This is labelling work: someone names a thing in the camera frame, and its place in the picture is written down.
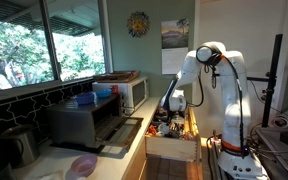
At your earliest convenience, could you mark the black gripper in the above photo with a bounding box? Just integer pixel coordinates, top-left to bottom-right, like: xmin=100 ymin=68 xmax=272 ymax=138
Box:
xmin=160 ymin=90 xmax=187 ymax=111

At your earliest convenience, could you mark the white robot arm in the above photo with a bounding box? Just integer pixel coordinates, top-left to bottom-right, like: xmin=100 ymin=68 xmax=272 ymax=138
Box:
xmin=161 ymin=41 xmax=268 ymax=180

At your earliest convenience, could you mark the open wooden drawer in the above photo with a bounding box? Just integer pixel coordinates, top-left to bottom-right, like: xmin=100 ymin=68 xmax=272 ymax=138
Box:
xmin=145 ymin=107 xmax=201 ymax=163

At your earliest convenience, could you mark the white microwave oven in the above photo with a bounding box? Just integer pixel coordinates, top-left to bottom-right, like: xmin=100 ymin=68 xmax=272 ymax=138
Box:
xmin=92 ymin=76 xmax=149 ymax=115

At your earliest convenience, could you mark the wooden tray on microwave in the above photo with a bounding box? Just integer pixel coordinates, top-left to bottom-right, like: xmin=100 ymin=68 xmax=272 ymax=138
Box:
xmin=93 ymin=71 xmax=140 ymax=82

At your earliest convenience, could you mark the red cup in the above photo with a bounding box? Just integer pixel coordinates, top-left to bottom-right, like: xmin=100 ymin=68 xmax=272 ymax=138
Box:
xmin=111 ymin=85 xmax=119 ymax=94

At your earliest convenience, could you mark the light blue small bowl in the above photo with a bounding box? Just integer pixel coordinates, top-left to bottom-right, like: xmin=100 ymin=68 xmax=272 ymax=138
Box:
xmin=95 ymin=89 xmax=112 ymax=98

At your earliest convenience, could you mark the silver toaster oven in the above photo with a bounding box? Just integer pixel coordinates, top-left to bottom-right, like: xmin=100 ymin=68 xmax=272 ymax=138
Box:
xmin=46 ymin=95 xmax=143 ymax=152

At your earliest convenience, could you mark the blue plastic bowl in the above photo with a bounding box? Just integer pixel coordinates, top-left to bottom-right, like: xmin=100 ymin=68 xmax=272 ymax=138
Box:
xmin=75 ymin=92 xmax=94 ymax=105

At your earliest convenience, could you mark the steel kettle pot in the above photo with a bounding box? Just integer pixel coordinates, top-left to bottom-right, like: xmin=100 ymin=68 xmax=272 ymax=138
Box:
xmin=0 ymin=125 xmax=40 ymax=168

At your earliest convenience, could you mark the wall calendar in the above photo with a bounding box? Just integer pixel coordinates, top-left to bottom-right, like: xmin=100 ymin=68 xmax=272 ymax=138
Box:
xmin=161 ymin=19 xmax=189 ymax=74

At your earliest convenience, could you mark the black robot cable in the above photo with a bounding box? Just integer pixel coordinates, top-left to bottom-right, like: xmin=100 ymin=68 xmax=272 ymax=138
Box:
xmin=197 ymin=53 xmax=252 ymax=158

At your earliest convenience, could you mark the sun wall decoration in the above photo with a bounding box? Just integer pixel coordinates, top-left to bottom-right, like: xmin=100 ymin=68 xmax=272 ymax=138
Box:
xmin=127 ymin=11 xmax=150 ymax=38

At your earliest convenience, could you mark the black camera stand pole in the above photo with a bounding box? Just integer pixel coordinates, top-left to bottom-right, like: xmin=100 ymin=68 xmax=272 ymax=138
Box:
xmin=248 ymin=34 xmax=283 ymax=127

